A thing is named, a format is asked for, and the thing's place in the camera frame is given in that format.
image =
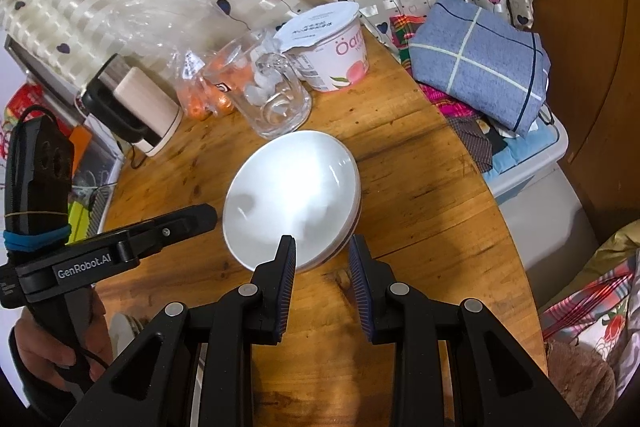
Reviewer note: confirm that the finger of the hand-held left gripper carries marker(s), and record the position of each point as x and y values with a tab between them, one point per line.
175	222

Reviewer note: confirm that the clear glass mug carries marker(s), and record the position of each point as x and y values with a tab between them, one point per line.
272	102

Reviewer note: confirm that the blue checked folded cloth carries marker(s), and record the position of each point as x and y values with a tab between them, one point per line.
480	62

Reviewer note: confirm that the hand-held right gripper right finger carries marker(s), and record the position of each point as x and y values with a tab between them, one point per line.
359	292

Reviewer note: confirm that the dark striped cloth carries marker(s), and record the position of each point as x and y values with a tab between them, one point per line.
475	142

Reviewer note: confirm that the brown wooden wardrobe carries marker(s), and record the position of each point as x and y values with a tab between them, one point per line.
595	82

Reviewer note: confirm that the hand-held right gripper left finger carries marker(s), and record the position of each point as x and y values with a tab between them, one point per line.
287	292

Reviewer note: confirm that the white plastic storage box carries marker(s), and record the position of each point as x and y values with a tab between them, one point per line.
540	207

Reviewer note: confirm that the floral plaid blanket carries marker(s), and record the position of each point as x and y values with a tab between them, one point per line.
610	302

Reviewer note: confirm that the pink plaid cloth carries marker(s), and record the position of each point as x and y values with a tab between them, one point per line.
400	42

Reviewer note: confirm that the person's left hand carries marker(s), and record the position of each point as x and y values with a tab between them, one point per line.
35	342

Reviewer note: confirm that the clear plastic bag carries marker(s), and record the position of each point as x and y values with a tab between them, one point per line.
145	7

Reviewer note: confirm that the white yogurt cup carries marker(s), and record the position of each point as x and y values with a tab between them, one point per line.
335	57

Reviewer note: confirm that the white electric kettle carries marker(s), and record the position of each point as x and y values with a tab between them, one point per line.
145	107

